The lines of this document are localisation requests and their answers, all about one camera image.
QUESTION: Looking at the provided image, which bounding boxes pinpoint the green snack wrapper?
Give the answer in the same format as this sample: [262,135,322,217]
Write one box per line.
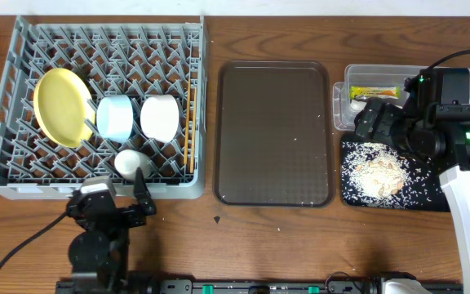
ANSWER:
[349,86,401,100]

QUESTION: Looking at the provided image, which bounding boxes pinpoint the small white cup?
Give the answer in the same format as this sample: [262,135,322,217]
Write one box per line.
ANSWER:
[114,149,153,181]

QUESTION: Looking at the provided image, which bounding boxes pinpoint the white bowl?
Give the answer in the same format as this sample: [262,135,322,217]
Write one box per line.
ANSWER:
[140,95,180,143]

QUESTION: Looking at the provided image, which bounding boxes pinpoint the light blue bowl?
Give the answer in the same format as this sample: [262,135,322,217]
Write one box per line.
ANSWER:
[96,95,134,144]

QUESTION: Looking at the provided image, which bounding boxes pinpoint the yellow round plate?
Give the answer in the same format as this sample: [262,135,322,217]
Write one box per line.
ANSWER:
[33,68,95,148]

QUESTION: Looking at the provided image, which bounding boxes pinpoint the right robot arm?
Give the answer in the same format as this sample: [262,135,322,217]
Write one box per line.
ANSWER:
[355,67,470,293]

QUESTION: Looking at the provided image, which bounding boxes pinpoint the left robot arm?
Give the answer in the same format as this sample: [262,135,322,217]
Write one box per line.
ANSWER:
[66,168,157,293]

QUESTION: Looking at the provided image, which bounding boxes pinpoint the spilled rice food waste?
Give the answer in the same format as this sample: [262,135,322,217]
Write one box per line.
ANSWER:
[340,141,436,209]

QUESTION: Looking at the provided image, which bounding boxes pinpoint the black waste tray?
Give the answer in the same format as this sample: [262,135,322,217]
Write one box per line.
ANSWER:
[339,132,452,213]

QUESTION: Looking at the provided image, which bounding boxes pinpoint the grey plastic dishwasher rack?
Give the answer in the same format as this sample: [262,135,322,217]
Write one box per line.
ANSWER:
[0,17,208,200]

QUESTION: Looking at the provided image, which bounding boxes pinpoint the clear plastic bin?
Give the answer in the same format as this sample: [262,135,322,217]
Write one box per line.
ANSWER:
[332,63,470,131]

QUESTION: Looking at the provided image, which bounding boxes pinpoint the dark brown serving tray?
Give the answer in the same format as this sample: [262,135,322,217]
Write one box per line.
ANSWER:
[213,60,335,207]

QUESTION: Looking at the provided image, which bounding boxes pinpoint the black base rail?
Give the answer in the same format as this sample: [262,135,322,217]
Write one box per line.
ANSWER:
[55,278,460,294]

